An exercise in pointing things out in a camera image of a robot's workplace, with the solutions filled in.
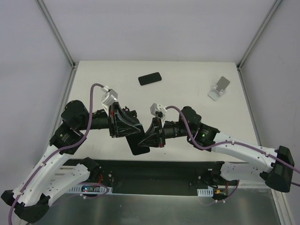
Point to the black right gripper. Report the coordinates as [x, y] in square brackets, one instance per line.
[160, 132]

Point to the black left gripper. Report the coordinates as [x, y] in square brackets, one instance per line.
[112, 124]

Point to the black round-base phone stand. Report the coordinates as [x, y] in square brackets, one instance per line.
[130, 113]

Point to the teal-edged black smartphone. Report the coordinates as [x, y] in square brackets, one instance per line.
[133, 141]

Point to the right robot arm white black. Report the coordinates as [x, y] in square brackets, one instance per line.
[274, 167]

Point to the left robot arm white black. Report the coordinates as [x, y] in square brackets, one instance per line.
[33, 198]

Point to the black phone lying flat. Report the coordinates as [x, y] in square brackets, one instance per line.
[149, 79]

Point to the silver folding phone stand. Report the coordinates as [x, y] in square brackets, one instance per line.
[219, 89]

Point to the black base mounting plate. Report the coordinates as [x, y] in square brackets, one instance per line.
[159, 177]

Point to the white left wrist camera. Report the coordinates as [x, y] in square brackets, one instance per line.
[108, 98]

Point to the left aluminium frame post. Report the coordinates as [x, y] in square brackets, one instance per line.
[55, 32]

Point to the aluminium frame post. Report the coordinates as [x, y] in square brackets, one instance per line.
[55, 32]
[259, 33]

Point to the left white cable duct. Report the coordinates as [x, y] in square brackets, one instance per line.
[93, 189]

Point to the white cable duct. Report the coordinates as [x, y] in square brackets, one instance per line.
[93, 189]
[206, 192]

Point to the right white cable duct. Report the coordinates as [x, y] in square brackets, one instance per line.
[206, 192]

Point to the right aluminium frame post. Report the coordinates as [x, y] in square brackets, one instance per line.
[259, 33]

